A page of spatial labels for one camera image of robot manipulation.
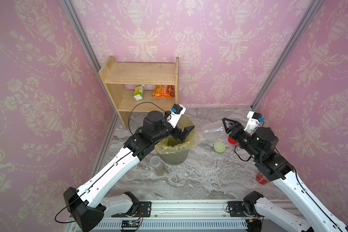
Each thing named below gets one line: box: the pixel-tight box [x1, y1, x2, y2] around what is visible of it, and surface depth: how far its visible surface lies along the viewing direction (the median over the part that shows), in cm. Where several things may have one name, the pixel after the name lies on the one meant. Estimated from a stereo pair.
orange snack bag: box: [152, 84, 175, 99], surface depth 98 cm
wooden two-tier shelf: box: [98, 55, 180, 130], surface depth 83 cm
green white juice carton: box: [133, 84, 146, 101], surface depth 97 cm
